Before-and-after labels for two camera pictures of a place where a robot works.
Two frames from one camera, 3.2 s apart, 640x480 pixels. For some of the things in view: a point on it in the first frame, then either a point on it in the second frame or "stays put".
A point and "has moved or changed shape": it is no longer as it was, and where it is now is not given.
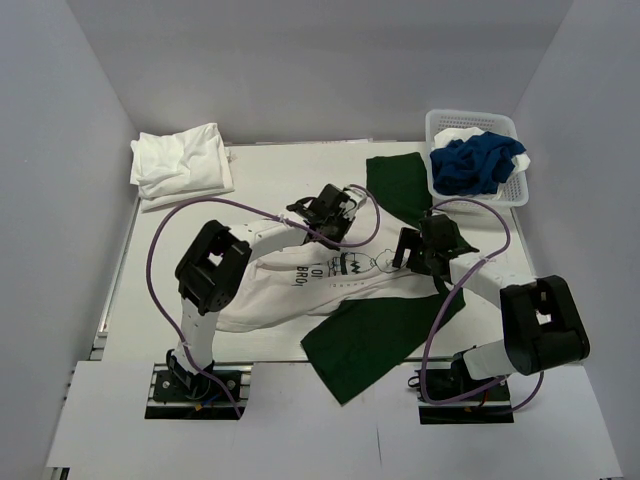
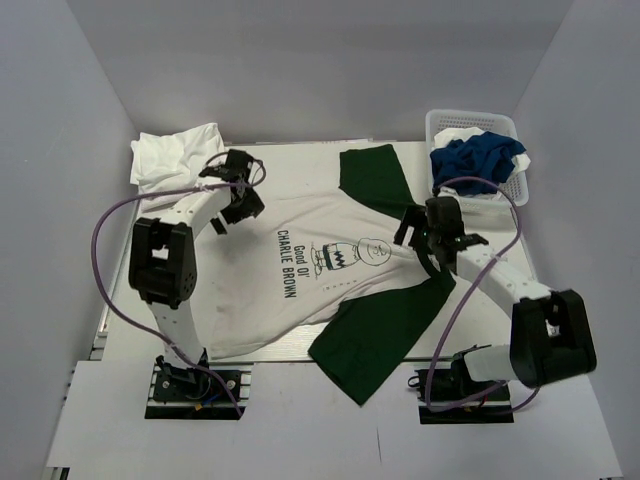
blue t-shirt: [475, 165] stays put
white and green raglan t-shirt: [378, 309] has moved or changed shape
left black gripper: [345, 219] -> [252, 206]
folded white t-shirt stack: [182, 166] stays put
